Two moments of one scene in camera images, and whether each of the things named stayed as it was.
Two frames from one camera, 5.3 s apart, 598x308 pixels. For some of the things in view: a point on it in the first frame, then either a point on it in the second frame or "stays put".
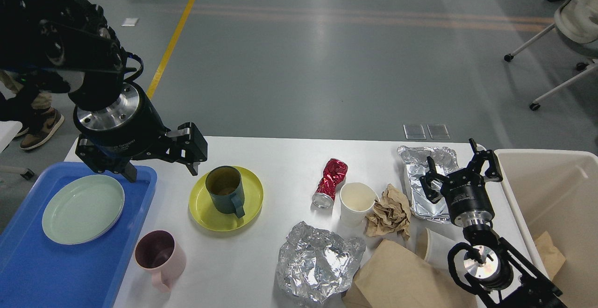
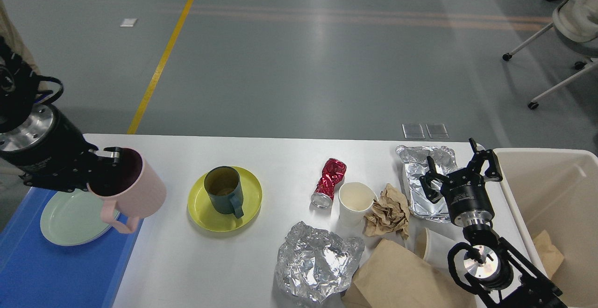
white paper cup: x=356 y=200 stays put
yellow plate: x=204 y=213 stays put
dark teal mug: x=224 y=185 stays put
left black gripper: x=109 y=139 -> x=60 y=159
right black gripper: x=465 y=192 stays put
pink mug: x=159 y=253 -> x=132 y=191
